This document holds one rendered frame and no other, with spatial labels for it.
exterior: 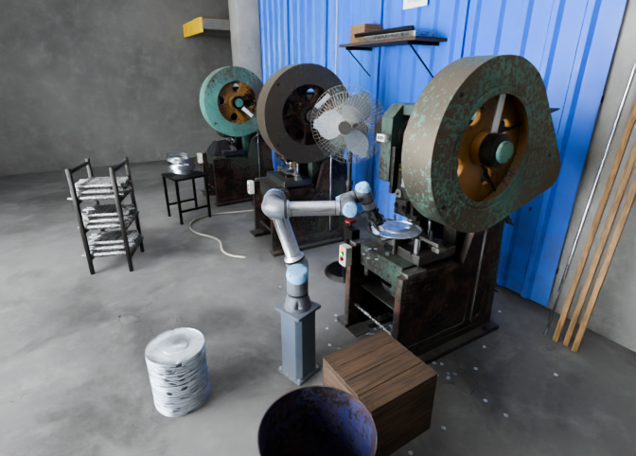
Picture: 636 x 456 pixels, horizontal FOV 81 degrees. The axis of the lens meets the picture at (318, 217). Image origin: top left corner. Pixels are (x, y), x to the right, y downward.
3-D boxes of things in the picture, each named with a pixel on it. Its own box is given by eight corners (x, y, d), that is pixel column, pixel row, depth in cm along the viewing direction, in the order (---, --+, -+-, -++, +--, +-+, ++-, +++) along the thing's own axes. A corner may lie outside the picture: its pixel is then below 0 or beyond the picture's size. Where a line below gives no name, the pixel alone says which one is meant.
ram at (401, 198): (406, 217, 216) (411, 166, 205) (389, 209, 228) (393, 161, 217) (428, 212, 224) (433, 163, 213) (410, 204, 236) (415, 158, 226)
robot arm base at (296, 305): (298, 317, 199) (297, 301, 196) (278, 306, 208) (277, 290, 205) (316, 305, 210) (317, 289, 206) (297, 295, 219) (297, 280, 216)
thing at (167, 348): (208, 356, 189) (208, 354, 189) (146, 374, 177) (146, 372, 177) (199, 323, 213) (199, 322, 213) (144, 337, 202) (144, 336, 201)
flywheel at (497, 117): (435, 235, 162) (472, 55, 140) (403, 220, 178) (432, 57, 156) (531, 221, 199) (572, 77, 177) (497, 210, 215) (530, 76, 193)
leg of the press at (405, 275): (397, 379, 218) (413, 237, 186) (385, 367, 228) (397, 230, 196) (498, 328, 262) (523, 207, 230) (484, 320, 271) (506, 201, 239)
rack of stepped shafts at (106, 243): (138, 271, 337) (118, 166, 303) (82, 275, 329) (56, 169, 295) (149, 250, 376) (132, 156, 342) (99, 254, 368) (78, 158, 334)
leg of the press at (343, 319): (345, 328, 261) (350, 206, 229) (337, 320, 271) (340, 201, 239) (439, 292, 305) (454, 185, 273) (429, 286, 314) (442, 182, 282)
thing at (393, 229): (362, 227, 230) (362, 226, 230) (397, 219, 245) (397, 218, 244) (395, 243, 207) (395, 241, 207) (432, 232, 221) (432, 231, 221)
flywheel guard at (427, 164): (422, 250, 169) (445, 50, 140) (381, 228, 192) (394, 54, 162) (552, 211, 218) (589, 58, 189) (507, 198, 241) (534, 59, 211)
